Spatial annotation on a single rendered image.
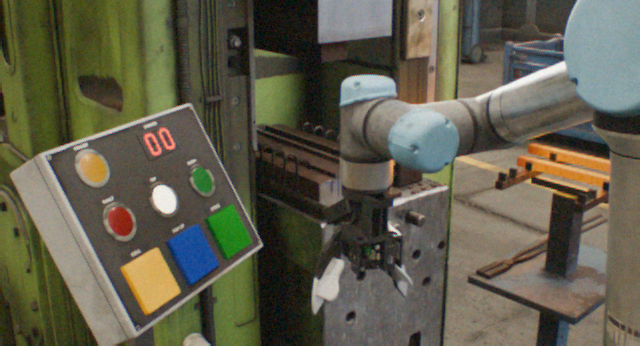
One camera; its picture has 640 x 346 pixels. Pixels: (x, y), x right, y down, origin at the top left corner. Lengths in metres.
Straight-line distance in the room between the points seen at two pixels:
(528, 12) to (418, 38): 9.06
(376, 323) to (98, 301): 0.81
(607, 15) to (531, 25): 10.20
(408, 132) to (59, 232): 0.49
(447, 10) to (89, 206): 1.16
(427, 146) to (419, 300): 0.93
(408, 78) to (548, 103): 0.99
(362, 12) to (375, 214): 0.60
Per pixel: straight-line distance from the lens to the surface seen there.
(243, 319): 1.70
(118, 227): 1.05
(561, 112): 0.85
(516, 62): 5.58
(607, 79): 0.58
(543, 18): 10.68
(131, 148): 1.12
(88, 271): 1.03
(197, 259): 1.12
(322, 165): 1.58
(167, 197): 1.13
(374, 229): 1.01
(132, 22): 1.41
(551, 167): 1.85
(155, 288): 1.05
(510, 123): 0.91
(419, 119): 0.87
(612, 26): 0.58
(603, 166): 1.92
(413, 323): 1.78
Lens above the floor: 1.47
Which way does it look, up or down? 18 degrees down
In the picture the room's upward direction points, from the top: straight up
